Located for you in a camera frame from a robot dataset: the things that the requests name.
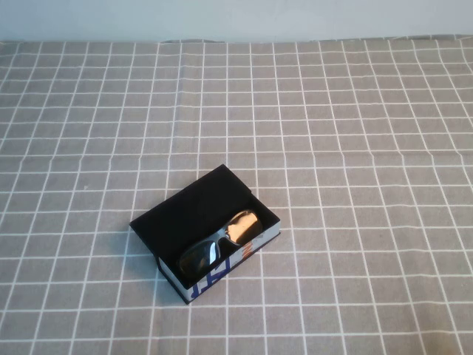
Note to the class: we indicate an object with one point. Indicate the black glasses case printed sides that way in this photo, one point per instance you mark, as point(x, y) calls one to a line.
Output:
point(173, 222)

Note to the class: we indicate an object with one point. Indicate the grey white checked tablecloth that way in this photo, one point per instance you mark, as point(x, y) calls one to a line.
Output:
point(332, 185)

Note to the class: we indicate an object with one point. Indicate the mirrored lens sunglasses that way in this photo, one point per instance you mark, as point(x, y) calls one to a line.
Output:
point(242, 227)

